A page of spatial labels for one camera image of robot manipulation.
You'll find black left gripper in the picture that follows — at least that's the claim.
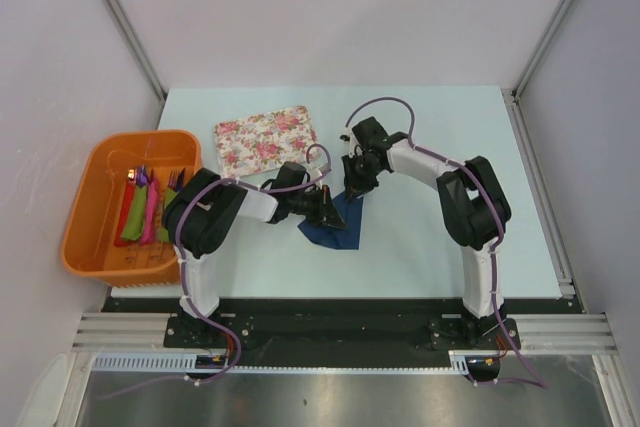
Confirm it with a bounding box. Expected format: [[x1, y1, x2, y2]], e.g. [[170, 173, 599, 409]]
[[288, 185, 346, 230]]

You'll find dark blue paper napkin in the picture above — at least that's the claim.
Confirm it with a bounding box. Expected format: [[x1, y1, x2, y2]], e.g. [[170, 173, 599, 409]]
[[298, 192, 364, 250]]

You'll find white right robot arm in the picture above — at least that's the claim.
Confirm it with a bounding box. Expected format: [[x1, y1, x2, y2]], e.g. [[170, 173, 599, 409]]
[[340, 117, 512, 348]]

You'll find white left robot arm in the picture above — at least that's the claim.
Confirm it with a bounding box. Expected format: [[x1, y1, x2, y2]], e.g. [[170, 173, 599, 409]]
[[162, 162, 347, 347]]

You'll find green napkin roll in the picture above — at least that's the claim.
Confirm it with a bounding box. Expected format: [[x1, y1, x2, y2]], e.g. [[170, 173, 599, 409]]
[[120, 186, 148, 241], [162, 187, 177, 213]]

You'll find pink napkin roll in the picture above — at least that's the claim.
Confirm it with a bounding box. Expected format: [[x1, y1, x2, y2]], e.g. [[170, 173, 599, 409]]
[[139, 179, 159, 245]]

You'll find red napkin roll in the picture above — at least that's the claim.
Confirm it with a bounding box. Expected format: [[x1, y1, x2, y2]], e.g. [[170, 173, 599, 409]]
[[113, 182, 135, 248]]

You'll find floral rectangular tray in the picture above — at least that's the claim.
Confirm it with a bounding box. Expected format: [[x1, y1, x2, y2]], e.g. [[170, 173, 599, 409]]
[[213, 105, 318, 178]]

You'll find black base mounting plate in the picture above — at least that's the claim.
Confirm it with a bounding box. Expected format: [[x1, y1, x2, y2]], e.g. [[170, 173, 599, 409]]
[[103, 298, 518, 373]]

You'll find orange plastic basket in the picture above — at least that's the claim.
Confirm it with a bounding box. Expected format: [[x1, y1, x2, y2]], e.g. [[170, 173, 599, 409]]
[[61, 130, 201, 287]]

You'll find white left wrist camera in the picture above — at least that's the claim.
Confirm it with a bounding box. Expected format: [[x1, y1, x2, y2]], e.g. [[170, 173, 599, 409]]
[[310, 164, 331, 186]]

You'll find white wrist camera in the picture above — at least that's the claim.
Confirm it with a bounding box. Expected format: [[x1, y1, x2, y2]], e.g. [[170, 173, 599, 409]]
[[310, 164, 331, 186], [339, 127, 359, 152]]

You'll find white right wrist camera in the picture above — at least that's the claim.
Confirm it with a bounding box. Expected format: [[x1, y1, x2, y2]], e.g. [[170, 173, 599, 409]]
[[339, 127, 359, 152]]

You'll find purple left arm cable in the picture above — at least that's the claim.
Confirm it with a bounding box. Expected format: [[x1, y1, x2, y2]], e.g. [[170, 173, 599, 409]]
[[99, 143, 334, 398]]

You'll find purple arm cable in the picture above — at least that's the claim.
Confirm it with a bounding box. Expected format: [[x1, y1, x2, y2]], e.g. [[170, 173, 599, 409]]
[[99, 143, 334, 398], [344, 98, 549, 391]]

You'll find white slotted cable duct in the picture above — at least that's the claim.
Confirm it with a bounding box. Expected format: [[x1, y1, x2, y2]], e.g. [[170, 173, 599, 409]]
[[93, 353, 197, 372]]

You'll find aluminium frame rail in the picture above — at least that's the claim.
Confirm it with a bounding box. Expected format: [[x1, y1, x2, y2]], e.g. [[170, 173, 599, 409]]
[[71, 311, 174, 352]]

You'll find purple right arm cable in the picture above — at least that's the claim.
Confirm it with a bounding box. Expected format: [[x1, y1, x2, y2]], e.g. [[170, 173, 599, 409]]
[[344, 98, 549, 391]]

